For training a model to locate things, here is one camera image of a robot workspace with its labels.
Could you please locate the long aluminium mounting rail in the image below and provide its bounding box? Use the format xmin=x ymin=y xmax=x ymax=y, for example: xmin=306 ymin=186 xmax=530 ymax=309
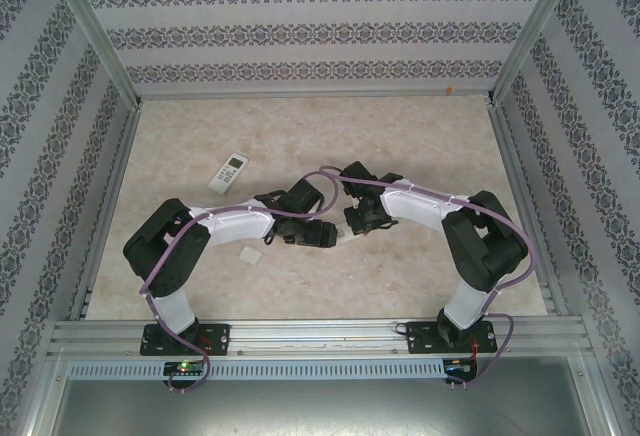
xmin=47 ymin=319 xmax=587 ymax=357

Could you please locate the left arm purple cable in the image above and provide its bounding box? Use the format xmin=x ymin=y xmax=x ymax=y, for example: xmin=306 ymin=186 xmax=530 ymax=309
xmin=142 ymin=170 xmax=339 ymax=396

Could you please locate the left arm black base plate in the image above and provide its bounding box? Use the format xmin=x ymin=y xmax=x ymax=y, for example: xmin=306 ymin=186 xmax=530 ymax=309
xmin=141 ymin=323 xmax=232 ymax=357

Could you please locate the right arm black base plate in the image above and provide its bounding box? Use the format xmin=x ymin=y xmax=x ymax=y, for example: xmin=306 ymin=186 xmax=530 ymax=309
xmin=405 ymin=319 xmax=501 ymax=356

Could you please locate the grey metal sheet panel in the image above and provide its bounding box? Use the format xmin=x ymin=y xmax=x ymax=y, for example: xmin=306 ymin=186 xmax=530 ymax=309
xmin=47 ymin=379 xmax=596 ymax=436

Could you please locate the aluminium frame post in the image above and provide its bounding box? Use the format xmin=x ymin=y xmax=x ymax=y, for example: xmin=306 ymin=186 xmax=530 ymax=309
xmin=47 ymin=0 xmax=144 ymax=110
xmin=487 ymin=0 xmax=587 ymax=105

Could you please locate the white battery cover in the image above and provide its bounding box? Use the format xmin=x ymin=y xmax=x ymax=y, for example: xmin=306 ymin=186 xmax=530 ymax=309
xmin=237 ymin=245 xmax=265 ymax=265

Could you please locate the thin aluminium wall rail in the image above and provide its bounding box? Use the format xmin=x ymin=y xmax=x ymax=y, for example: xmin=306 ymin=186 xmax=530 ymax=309
xmin=135 ymin=93 xmax=495 ymax=103

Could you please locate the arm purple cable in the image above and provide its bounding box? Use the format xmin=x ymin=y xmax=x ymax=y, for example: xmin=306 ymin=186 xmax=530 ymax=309
xmin=142 ymin=170 xmax=339 ymax=396
xmin=319 ymin=165 xmax=537 ymax=391

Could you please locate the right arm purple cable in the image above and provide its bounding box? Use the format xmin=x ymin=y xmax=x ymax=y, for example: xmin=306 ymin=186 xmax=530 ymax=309
xmin=319 ymin=165 xmax=537 ymax=391

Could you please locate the white remote with display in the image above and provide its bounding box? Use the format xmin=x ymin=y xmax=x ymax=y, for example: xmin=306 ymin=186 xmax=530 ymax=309
xmin=208 ymin=154 xmax=250 ymax=194

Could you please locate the grey slotted cable duct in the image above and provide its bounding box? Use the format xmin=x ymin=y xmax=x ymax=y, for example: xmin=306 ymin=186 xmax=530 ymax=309
xmin=67 ymin=358 xmax=447 ymax=382

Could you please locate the aluminium side rail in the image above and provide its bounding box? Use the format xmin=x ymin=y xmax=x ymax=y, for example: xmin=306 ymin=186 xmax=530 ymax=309
xmin=69 ymin=103 xmax=146 ymax=322
xmin=487 ymin=103 xmax=571 ymax=317

